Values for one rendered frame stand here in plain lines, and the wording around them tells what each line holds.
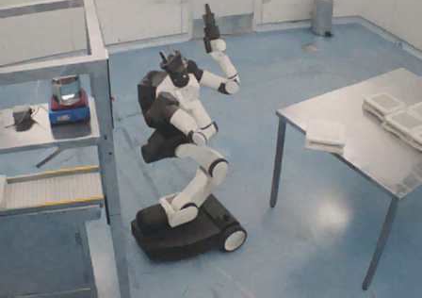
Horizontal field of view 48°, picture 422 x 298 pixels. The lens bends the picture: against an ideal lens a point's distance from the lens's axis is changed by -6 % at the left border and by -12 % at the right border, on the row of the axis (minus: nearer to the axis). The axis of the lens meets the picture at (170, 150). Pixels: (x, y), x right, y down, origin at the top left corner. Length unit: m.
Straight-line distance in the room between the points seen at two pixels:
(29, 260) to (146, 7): 4.13
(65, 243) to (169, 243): 0.76
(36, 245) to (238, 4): 4.79
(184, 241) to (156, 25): 3.72
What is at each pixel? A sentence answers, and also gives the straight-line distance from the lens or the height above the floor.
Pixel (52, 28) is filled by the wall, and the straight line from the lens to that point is 6.15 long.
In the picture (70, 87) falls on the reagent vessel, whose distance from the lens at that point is 2.35.
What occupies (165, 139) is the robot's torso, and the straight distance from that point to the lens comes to 2.92.
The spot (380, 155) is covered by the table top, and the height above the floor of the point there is 0.82.
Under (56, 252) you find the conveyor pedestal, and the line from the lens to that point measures 2.89.
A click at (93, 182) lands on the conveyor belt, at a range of 2.75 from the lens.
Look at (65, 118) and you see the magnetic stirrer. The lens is 2.39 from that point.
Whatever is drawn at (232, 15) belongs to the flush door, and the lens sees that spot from 6.82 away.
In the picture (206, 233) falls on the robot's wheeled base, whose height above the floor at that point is 0.17.
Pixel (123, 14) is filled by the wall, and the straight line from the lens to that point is 6.28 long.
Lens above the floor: 2.47
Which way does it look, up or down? 34 degrees down
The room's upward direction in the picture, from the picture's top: 1 degrees counter-clockwise
